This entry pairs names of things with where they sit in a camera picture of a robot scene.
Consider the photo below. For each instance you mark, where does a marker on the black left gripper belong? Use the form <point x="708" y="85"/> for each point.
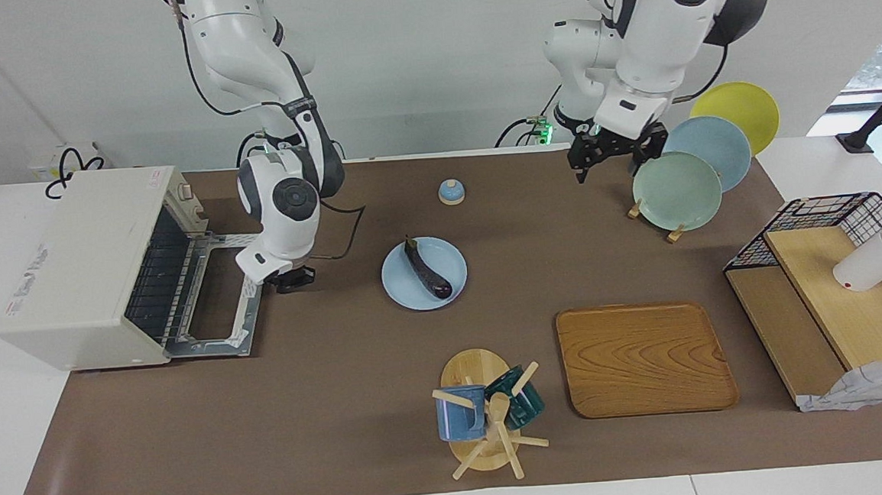
<point x="618" y="141"/>

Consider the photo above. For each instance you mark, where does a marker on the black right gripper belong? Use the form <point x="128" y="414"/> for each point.
<point x="294" y="279"/>

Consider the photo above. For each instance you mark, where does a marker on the toaster oven glass door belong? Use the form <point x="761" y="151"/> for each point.
<point x="210" y="346"/>

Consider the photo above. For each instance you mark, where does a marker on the light blue plate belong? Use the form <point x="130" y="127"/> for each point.
<point x="405" y="284"/>

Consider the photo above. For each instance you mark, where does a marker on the dark purple eggplant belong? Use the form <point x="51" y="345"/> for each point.
<point x="427" y="271"/>

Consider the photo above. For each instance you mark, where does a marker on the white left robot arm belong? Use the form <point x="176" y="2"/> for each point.
<point x="658" y="35"/>

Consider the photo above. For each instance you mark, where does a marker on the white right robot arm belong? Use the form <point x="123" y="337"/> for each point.
<point x="245" y="53"/>

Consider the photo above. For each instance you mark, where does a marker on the beige toaster oven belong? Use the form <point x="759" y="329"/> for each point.
<point x="82" y="262"/>

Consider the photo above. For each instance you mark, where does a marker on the pale green racked plate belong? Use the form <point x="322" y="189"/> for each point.
<point x="675" y="195"/>

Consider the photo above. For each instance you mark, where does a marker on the wooden plate rack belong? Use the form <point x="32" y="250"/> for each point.
<point x="676" y="235"/>

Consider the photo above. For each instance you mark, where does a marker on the pale blue racked plate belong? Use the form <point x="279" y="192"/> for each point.
<point x="710" y="139"/>

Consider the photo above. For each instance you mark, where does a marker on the brown table mat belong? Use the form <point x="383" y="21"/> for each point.
<point x="343" y="406"/>

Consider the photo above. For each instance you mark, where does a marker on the yellow racked plate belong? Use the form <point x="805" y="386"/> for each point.
<point x="746" y="106"/>

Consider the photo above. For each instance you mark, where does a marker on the small blue lid wooden knob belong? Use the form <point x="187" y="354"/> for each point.
<point x="451" y="193"/>

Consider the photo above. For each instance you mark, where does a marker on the rectangular wooden tray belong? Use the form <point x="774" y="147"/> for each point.
<point x="647" y="361"/>

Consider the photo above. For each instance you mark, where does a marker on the wooden mug tree stand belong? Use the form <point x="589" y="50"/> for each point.
<point x="468" y="372"/>

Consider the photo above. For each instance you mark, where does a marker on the blue ceramic mug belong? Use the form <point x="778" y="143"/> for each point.
<point x="459" y="422"/>

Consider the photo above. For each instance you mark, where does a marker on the dark green ceramic mug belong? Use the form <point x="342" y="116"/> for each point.
<point x="523" y="407"/>

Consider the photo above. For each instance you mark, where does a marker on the white cup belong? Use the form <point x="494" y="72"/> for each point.
<point x="867" y="267"/>

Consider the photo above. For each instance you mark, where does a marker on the wooden stepped shelf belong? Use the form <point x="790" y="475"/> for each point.
<point x="850" y="307"/>

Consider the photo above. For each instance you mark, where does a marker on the grey checkered cloth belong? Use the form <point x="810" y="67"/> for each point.
<point x="863" y="388"/>

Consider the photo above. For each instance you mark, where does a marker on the white wall power socket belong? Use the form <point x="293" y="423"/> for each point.
<point x="42" y="171"/>

